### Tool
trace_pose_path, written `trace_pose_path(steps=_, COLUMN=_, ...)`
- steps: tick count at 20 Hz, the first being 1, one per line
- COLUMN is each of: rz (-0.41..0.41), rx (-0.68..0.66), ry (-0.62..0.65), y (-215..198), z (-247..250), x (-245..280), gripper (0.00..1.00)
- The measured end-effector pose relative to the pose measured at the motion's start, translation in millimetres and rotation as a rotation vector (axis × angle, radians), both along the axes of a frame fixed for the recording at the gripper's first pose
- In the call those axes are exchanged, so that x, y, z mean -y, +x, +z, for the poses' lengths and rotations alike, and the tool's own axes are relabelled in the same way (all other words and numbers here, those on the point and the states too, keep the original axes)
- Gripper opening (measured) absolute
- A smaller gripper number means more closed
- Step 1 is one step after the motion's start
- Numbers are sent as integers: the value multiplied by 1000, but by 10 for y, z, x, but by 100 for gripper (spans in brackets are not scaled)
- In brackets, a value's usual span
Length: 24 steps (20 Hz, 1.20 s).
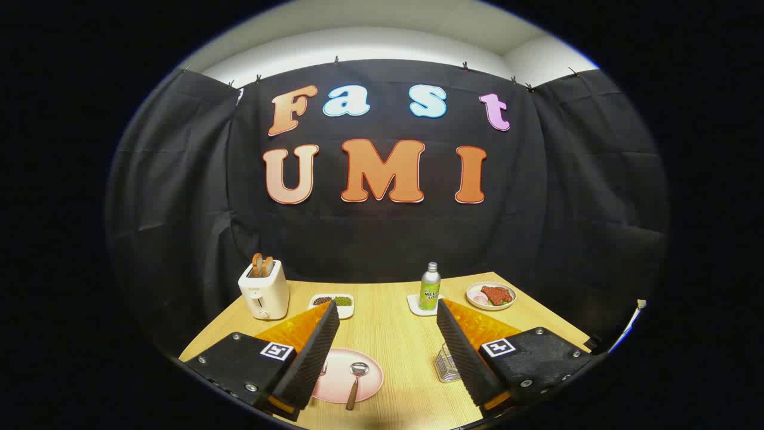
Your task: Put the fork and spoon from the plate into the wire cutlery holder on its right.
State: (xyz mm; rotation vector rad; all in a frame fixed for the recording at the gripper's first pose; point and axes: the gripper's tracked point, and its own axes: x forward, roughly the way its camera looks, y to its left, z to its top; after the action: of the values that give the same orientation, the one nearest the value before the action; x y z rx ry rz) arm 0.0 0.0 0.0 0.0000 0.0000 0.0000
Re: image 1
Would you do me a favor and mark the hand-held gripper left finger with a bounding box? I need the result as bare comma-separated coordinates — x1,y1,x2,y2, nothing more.
184,300,341,422

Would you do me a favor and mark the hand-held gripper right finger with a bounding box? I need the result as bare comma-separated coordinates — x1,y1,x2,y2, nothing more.
436,299,597,413

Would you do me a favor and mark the metal spoon with wooden handle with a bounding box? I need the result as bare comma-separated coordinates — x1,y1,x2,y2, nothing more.
345,362,369,411

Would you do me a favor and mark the white plate with food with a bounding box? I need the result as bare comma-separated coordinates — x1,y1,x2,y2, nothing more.
466,281,517,311

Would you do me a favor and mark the white divided tray with beans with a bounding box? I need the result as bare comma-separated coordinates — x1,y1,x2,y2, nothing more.
308,293,355,320

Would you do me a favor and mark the pink plate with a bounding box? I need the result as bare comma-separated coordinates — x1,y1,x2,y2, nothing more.
310,348,384,404

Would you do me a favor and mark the red meat piece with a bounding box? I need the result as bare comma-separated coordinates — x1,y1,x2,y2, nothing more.
481,285,513,306

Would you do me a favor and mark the white square coaster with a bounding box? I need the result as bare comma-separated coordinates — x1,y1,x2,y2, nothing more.
407,293,443,317

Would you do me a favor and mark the white toaster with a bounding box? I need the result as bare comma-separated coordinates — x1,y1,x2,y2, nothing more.
238,259,291,321

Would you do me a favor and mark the green soda bottle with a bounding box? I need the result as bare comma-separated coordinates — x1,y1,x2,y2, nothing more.
419,262,442,312

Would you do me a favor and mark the metal wire cutlery basket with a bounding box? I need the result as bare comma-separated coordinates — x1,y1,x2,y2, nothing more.
434,343,461,383

